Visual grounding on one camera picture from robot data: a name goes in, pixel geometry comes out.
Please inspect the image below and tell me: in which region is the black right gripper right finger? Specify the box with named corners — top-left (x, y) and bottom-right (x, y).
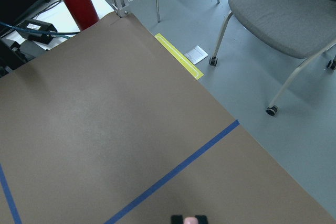
top-left (195, 215), bottom-right (208, 224)

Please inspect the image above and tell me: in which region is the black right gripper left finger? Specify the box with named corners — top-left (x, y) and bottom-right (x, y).
top-left (170, 215), bottom-right (183, 224)

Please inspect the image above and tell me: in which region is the brown paper table cover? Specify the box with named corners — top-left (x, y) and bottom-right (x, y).
top-left (1, 13), bottom-right (335, 223)

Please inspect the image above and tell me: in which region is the yellow floor marker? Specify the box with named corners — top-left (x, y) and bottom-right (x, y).
top-left (154, 33), bottom-right (204, 80)

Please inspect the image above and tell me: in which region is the white floor plate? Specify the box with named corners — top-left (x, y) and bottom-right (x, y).
top-left (184, 45), bottom-right (208, 65)

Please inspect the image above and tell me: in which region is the grey office chair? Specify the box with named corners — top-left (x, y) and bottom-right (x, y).
top-left (209, 0), bottom-right (335, 116)

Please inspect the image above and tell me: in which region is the black power adapter box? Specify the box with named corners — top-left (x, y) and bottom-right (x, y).
top-left (17, 19), bottom-right (57, 45)

